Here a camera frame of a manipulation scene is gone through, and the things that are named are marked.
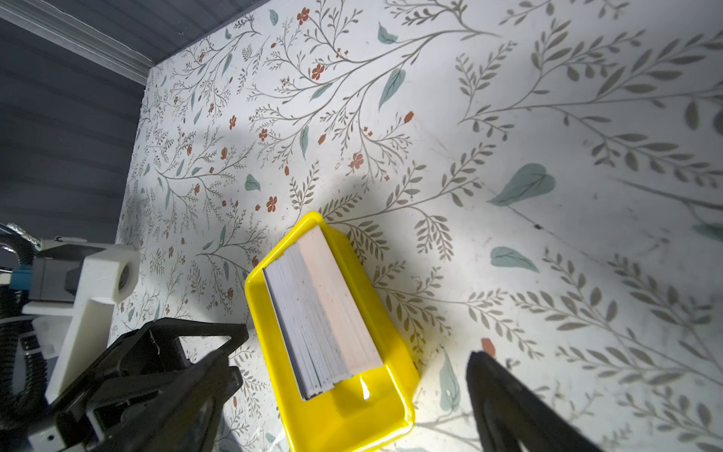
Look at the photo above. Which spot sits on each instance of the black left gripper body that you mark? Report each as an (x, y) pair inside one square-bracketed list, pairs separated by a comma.
[(125, 379)]

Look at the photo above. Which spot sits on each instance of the yellow plastic card tray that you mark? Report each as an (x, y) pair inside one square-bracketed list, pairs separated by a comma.
[(364, 413)]

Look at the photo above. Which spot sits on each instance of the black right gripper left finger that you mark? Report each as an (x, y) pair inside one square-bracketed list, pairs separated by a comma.
[(186, 415)]

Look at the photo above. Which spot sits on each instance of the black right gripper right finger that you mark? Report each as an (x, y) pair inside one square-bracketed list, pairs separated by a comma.
[(509, 417)]

